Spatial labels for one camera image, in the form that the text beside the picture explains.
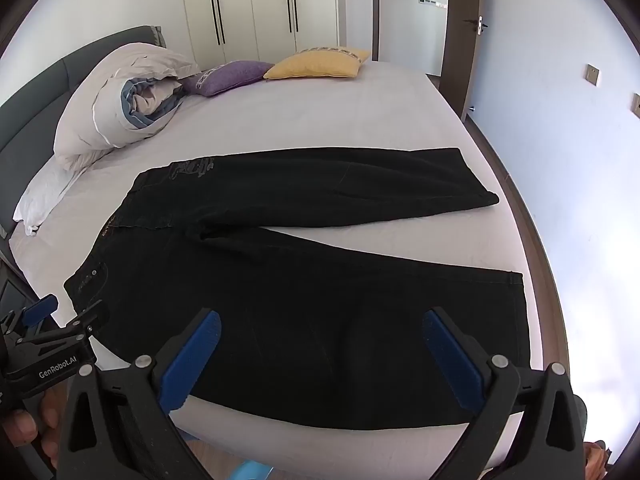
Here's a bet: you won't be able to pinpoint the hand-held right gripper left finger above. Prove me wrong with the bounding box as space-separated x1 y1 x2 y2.
57 307 223 480

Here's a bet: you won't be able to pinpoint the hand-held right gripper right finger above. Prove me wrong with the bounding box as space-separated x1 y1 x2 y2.
422 305 586 480

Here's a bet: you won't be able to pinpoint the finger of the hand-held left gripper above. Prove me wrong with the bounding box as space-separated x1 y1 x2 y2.
0 294 60 337
20 300 110 348

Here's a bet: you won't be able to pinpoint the black pants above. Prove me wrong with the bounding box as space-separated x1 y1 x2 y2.
63 147 532 431

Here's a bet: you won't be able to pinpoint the person's left hand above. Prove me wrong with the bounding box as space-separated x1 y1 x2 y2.
0 390 66 461

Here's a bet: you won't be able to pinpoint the white pillow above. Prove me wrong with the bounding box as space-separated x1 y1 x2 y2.
12 157 96 236

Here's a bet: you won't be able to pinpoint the blue object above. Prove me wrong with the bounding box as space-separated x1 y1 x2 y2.
232 462 273 480

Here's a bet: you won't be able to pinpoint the person's grey clothing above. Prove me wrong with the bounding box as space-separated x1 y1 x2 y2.
572 395 589 442

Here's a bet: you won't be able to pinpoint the folded white duvet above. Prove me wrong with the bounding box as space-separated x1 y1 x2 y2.
52 42 201 171

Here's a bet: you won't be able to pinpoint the bed with white sheet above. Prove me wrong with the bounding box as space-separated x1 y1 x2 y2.
7 60 558 476

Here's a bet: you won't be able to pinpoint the brown door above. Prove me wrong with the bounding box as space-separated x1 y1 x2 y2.
442 0 482 122

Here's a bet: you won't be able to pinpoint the white wardrobe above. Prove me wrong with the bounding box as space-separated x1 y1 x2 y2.
160 0 346 68

